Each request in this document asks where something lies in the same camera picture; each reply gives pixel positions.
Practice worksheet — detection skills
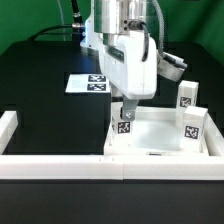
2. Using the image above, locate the white U-shaped obstacle fence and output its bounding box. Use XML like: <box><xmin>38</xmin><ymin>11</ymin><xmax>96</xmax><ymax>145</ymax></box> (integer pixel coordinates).
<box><xmin>0</xmin><ymin>111</ymin><xmax>224</xmax><ymax>180</ymax></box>

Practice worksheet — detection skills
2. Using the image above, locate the white square table top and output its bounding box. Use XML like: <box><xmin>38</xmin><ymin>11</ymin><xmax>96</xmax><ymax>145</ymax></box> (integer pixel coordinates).
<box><xmin>104</xmin><ymin>106</ymin><xmax>209</xmax><ymax>156</ymax></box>

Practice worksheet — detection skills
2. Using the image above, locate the white marker sheet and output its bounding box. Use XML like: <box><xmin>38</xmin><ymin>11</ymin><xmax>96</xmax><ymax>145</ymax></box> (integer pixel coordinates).
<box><xmin>65</xmin><ymin>74</ymin><xmax>110</xmax><ymax>93</ymax></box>

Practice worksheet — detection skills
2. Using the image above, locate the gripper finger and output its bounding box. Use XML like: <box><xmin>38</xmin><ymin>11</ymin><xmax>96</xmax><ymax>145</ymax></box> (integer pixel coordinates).
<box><xmin>121</xmin><ymin>96</ymin><xmax>138</xmax><ymax>121</ymax></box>

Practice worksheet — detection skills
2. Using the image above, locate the black cable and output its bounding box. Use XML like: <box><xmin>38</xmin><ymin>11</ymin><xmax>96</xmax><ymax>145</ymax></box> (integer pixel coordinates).
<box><xmin>27</xmin><ymin>0</ymin><xmax>86</xmax><ymax>42</ymax></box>

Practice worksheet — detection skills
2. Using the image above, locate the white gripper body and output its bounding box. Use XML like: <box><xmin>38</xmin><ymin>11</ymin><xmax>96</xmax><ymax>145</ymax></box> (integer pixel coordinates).
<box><xmin>99</xmin><ymin>31</ymin><xmax>157</xmax><ymax>100</ymax></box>

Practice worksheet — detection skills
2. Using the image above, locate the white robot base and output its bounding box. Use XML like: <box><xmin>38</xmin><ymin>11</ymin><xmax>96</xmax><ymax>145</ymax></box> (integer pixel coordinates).
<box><xmin>80</xmin><ymin>18</ymin><xmax>99</xmax><ymax>56</ymax></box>

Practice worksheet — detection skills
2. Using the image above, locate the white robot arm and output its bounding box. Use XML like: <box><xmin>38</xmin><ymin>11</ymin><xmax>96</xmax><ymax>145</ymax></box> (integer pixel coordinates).
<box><xmin>81</xmin><ymin>0</ymin><xmax>187</xmax><ymax>121</ymax></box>

